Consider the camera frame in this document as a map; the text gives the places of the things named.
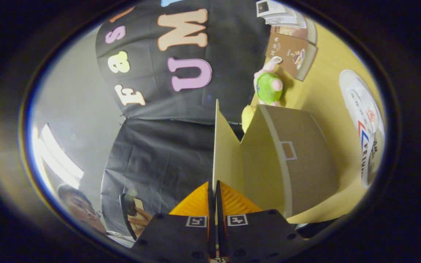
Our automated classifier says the white patterned book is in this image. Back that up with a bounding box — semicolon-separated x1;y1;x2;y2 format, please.
265;12;308;29

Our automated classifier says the brown book with cake picture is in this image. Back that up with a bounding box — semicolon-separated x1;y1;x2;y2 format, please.
265;32;319;81

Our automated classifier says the pink and green plush toy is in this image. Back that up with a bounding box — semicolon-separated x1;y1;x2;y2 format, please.
253;56;284;107

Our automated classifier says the black phone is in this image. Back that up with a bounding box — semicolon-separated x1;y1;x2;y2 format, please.
119;194;145;240

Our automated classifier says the ceiling light panel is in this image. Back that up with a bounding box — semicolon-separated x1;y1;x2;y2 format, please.
37;123;85;189

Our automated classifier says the yellow plush toy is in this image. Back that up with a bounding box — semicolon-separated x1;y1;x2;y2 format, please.
241;105;258;134

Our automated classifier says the black backdrop cloth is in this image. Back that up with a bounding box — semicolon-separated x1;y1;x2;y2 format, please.
95;0;269;238

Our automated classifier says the brown cardboard storage box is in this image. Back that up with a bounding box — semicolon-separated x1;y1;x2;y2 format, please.
212;99;339;219

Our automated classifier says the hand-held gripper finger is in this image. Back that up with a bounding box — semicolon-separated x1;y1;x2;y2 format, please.
130;181;216;263
216;180;308;263

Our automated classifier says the white striped shoe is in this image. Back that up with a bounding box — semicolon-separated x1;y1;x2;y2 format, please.
339;69;386;189

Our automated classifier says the dark brown photo book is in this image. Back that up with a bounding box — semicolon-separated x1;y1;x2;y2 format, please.
271;18;318;46

